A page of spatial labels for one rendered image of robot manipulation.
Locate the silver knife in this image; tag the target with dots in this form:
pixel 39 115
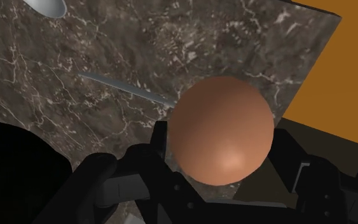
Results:
pixel 126 87

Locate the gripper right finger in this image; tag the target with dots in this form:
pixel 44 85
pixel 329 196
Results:
pixel 318 186

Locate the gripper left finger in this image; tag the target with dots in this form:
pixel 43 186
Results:
pixel 154 180

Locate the black round object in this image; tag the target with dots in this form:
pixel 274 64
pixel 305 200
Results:
pixel 14 173

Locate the brown egg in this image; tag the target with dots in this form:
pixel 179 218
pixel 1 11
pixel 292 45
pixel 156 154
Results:
pixel 222 130

